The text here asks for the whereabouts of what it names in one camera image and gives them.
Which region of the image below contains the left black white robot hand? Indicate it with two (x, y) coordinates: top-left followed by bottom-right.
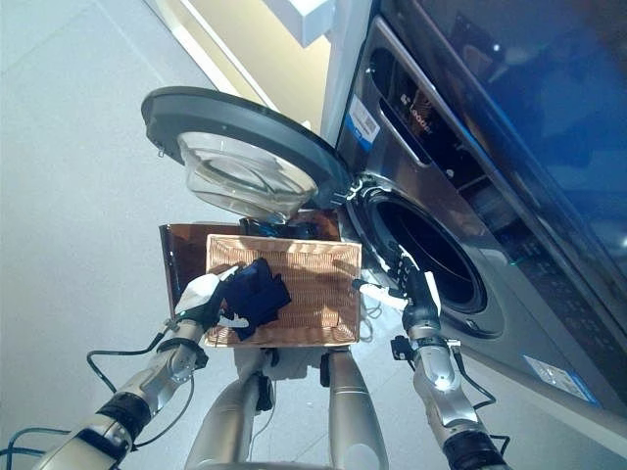
(174, 266), (252, 330)

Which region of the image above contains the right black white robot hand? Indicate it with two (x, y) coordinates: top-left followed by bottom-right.
(351, 241), (445, 319)

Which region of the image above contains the navy blue garment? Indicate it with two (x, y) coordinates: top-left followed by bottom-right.
(222, 258), (293, 343)

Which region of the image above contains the dark grey washing machine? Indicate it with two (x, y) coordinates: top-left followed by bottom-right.
(335, 14), (627, 417)

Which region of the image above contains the square wicker laundry basket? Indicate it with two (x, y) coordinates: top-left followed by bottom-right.
(202, 233), (364, 350)

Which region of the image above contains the left silver robot leg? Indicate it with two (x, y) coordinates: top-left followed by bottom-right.
(184, 350), (275, 470)

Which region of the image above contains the silver robot leg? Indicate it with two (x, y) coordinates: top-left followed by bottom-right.
(320, 350), (391, 470)
(184, 350), (275, 470)

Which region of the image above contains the right silver robot leg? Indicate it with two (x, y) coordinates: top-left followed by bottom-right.
(320, 350), (391, 470)

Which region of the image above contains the white blue info sticker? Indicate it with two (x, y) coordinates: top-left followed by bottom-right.
(522, 354), (602, 405)

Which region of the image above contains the blue white barcode sticker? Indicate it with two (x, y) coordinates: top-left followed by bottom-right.
(346, 100), (382, 146)

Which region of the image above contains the round glass washer door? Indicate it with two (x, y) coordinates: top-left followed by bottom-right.
(140, 86), (353, 224)

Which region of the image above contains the white vertical cabinet panel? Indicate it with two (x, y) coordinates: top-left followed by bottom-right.
(320, 0), (373, 146)

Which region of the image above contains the white counter cabinet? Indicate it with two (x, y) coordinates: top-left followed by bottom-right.
(141, 0), (339, 136)

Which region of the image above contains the thin white loose wire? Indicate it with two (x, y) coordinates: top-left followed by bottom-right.
(360, 293), (384, 344)

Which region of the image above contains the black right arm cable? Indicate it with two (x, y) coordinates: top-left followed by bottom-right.
(450, 342), (510, 456)

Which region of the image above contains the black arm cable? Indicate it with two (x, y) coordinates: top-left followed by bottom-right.
(450, 342), (510, 456)
(0, 332), (197, 459)

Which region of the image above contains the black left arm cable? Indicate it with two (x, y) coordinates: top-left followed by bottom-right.
(0, 332), (197, 459)

